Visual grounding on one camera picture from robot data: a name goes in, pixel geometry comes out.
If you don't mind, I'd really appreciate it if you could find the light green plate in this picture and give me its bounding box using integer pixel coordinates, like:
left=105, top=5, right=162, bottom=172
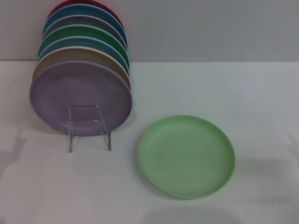
left=137, top=114, right=236, bottom=200

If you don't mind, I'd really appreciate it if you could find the clear acrylic plate rack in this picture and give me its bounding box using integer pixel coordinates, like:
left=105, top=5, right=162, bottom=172
left=67, top=105, right=112, bottom=154

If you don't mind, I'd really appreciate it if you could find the lavender plate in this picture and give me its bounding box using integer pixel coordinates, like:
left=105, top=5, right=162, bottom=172
left=29, top=60, right=133, bottom=137

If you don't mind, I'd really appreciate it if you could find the beige plate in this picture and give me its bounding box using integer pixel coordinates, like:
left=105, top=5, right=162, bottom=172
left=32, top=46, right=131, bottom=91

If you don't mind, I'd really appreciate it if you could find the teal blue plate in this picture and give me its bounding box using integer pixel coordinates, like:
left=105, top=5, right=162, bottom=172
left=36, top=35, right=130, bottom=73

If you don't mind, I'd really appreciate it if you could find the red plate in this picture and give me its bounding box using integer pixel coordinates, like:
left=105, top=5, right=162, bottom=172
left=46, top=0, right=125, bottom=31

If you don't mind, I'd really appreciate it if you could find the dark green plate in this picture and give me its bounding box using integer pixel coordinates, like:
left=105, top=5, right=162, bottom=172
left=38, top=24, right=130, bottom=68

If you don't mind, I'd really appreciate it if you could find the grey purple plate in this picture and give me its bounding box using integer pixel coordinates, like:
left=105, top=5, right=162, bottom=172
left=42, top=14, right=128, bottom=51

